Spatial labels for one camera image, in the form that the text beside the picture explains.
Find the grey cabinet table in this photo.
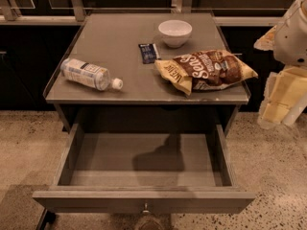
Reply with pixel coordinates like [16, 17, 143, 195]
[44, 13, 249, 131]

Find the white ceramic bowl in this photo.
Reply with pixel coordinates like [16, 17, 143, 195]
[158, 20, 193, 48]

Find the metal drawer knob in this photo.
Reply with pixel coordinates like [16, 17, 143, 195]
[142, 203, 151, 215]

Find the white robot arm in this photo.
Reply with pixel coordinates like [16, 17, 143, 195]
[254, 0, 307, 129]

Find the brown yellow chip bag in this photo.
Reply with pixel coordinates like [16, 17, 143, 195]
[154, 50, 258, 95]

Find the blue plastic water bottle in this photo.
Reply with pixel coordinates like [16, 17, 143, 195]
[60, 58, 123, 91]

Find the small dark blue packet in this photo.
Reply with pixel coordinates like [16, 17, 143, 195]
[138, 43, 160, 64]

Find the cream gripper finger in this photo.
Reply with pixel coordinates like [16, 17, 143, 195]
[257, 101, 307, 129]
[268, 65, 307, 108]

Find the grey open top drawer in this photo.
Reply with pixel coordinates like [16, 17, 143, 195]
[33, 125, 255, 214]

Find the metal railing frame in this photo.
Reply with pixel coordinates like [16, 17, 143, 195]
[0, 0, 295, 27]

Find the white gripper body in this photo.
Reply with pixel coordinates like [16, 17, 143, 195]
[253, 15, 307, 66]

